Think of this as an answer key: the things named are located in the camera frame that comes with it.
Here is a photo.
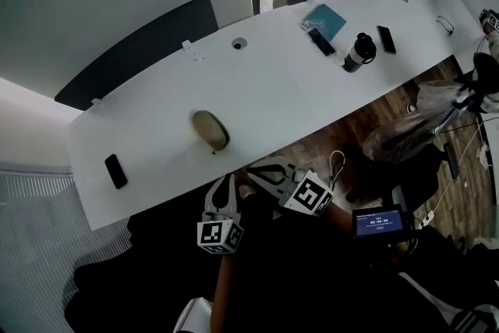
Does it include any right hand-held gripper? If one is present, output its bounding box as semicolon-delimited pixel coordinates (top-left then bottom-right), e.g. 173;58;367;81
247;157;334;216

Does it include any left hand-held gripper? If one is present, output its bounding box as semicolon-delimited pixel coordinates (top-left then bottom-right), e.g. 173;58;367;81
196;174;245;255

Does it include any olive glasses case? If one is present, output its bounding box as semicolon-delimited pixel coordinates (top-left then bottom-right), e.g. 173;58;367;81
191;109;231;154

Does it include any person's right forearm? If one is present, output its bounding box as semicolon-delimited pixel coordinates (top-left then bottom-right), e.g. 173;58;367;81
325;202;358;235

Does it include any person's left forearm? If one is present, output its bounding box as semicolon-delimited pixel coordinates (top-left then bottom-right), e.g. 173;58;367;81
210;251;239;333

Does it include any person's light shoe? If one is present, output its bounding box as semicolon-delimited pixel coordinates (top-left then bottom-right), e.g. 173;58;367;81
237;185;257;204

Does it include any person's black clothing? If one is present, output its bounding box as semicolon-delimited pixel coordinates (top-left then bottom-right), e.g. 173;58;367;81
128;186;499;333

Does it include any wrist-mounted screen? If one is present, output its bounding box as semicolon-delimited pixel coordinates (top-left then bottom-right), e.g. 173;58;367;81
352;204;414;241

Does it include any black smartphone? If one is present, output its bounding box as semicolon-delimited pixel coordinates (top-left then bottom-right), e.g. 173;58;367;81
307;27;336;57
104;154;129;190
376;25;398;55

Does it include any black water bottle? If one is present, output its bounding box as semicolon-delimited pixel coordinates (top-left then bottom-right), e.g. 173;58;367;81
342;32;377;74

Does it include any teal notebook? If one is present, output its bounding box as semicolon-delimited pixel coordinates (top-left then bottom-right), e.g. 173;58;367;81
299;3;348;44

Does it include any long dark desk divider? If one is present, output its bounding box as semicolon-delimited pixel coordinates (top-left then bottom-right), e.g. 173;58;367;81
54;0;219;112

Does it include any black chair backrest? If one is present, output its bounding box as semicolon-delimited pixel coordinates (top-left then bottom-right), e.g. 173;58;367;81
472;52;499;94

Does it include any thin black cable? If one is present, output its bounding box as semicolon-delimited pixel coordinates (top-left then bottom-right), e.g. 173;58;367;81
329;151;346;188

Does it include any white cable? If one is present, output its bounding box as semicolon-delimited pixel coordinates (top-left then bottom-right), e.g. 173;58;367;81
434;120;484;214

